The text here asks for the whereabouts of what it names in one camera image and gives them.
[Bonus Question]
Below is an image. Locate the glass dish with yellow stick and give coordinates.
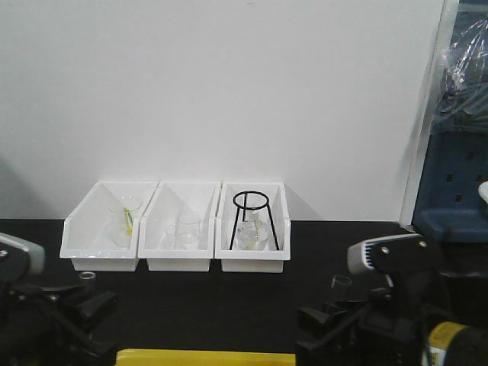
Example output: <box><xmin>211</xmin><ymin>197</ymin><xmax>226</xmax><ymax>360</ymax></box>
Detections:
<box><xmin>108</xmin><ymin>195</ymin><xmax>143</xmax><ymax>249</ymax></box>

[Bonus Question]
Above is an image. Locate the clear glass beaker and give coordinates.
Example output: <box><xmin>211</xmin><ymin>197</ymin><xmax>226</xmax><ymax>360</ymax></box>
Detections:
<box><xmin>165</xmin><ymin>213</ymin><xmax>201</xmax><ymax>250</ymax></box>

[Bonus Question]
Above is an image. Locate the right white plastic bin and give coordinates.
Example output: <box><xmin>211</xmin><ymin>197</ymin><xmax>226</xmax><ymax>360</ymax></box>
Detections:
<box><xmin>214</xmin><ymin>182</ymin><xmax>291</xmax><ymax>273</ymax></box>

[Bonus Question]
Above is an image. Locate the clear plastic bag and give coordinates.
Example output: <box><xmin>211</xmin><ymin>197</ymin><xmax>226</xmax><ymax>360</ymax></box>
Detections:
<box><xmin>431</xmin><ymin>16</ymin><xmax>487</xmax><ymax>134</ymax></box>

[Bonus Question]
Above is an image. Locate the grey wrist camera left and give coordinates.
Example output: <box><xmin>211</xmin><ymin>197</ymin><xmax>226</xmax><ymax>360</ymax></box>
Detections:
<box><xmin>1</xmin><ymin>233</ymin><xmax>45</xmax><ymax>280</ymax></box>

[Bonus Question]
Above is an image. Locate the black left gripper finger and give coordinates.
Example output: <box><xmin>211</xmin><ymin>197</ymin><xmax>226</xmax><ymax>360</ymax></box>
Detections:
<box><xmin>59</xmin><ymin>285</ymin><xmax>117</xmax><ymax>331</ymax></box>

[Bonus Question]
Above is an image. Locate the clear glass flask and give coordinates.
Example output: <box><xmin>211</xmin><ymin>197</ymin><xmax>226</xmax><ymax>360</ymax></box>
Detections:
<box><xmin>236</xmin><ymin>210</ymin><xmax>271</xmax><ymax>251</ymax></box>

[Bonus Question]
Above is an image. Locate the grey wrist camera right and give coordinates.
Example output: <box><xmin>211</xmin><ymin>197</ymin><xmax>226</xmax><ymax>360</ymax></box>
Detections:
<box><xmin>347</xmin><ymin>233</ymin><xmax>427</xmax><ymax>275</ymax></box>

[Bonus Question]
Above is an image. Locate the yellow plastic tray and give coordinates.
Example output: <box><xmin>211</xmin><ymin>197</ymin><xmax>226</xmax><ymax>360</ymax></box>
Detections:
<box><xmin>116</xmin><ymin>348</ymin><xmax>295</xmax><ymax>365</ymax></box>

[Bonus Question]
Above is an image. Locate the middle white plastic bin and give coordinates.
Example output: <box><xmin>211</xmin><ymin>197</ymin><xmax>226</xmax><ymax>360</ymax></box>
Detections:
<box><xmin>138</xmin><ymin>181</ymin><xmax>221</xmax><ymax>272</ymax></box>

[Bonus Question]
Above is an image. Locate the blue drying rack pegboard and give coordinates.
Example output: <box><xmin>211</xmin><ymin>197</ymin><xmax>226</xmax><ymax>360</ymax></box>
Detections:
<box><xmin>413</xmin><ymin>132</ymin><xmax>487</xmax><ymax>243</ymax></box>

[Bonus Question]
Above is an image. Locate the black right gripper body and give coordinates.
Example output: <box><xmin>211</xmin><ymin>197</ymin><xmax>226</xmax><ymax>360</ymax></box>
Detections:
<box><xmin>359</xmin><ymin>266</ymin><xmax>487</xmax><ymax>365</ymax></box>

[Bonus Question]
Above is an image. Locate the tall clear test tube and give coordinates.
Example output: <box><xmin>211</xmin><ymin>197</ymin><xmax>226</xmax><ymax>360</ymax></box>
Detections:
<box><xmin>330</xmin><ymin>274</ymin><xmax>352</xmax><ymax>303</ymax></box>

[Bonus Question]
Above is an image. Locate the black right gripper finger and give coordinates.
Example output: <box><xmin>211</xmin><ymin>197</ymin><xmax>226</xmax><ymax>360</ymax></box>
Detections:
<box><xmin>297</xmin><ymin>300</ymin><xmax>362</xmax><ymax>336</ymax></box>
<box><xmin>295</xmin><ymin>335</ymin><xmax>366</xmax><ymax>365</ymax></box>

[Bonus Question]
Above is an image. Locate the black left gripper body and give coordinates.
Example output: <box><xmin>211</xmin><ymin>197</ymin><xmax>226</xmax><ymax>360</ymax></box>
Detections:
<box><xmin>1</xmin><ymin>281</ymin><xmax>76</xmax><ymax>365</ymax></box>

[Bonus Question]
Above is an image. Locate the black wire tripod stand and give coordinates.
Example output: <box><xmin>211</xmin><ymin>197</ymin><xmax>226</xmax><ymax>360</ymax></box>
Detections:
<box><xmin>230</xmin><ymin>190</ymin><xmax>280</xmax><ymax>251</ymax></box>

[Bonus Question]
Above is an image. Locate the left white plastic bin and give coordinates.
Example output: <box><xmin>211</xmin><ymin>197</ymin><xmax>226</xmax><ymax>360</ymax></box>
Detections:
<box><xmin>59</xmin><ymin>181</ymin><xmax>159</xmax><ymax>272</ymax></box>

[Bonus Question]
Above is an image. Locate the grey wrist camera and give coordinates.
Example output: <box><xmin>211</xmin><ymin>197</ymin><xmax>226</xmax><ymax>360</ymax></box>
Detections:
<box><xmin>1</xmin><ymin>233</ymin><xmax>45</xmax><ymax>280</ymax></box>
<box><xmin>347</xmin><ymin>233</ymin><xmax>427</xmax><ymax>275</ymax></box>

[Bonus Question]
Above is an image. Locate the white plastic bin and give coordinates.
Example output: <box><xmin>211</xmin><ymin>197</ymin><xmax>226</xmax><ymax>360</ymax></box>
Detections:
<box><xmin>59</xmin><ymin>181</ymin><xmax>159</xmax><ymax>272</ymax></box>
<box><xmin>138</xmin><ymin>181</ymin><xmax>221</xmax><ymax>272</ymax></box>
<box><xmin>214</xmin><ymin>182</ymin><xmax>291</xmax><ymax>273</ymax></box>

